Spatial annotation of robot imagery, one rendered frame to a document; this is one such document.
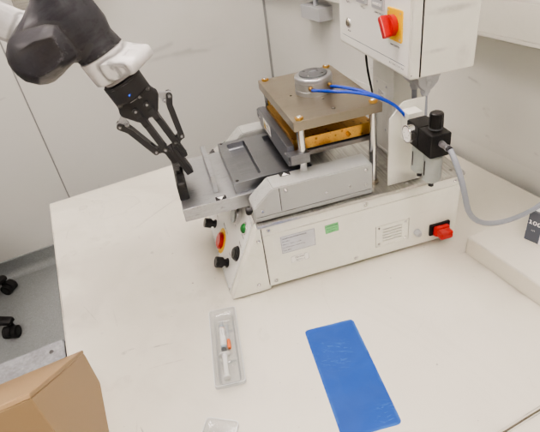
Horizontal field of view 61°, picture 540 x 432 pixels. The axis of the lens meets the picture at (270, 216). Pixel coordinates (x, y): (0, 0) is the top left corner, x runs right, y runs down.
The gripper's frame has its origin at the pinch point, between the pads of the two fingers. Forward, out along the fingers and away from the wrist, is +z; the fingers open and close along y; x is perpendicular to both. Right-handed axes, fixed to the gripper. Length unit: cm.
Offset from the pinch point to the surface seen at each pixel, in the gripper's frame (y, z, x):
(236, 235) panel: -0.9, 18.7, 8.3
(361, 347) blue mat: -12, 34, 39
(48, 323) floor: 106, 70, -81
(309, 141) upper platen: -24.4, 6.8, 11.0
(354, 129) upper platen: -33.5, 9.8, 11.2
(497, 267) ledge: -44, 44, 32
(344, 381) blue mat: -6, 32, 44
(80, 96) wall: 40, 9, -136
